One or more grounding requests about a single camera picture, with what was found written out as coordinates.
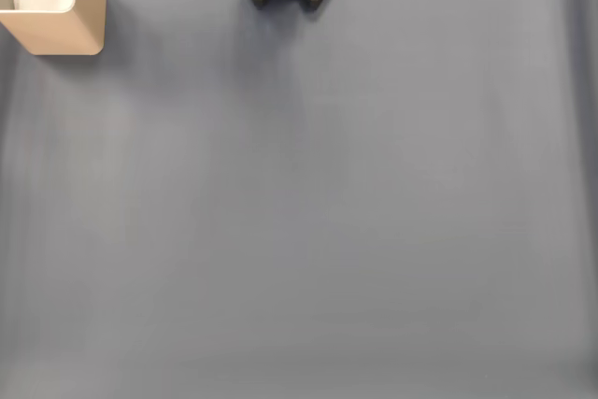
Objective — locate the grey mat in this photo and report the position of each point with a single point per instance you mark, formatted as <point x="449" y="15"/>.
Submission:
<point x="299" y="231"/>

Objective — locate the beige box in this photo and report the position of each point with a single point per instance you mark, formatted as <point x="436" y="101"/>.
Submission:
<point x="61" y="32"/>

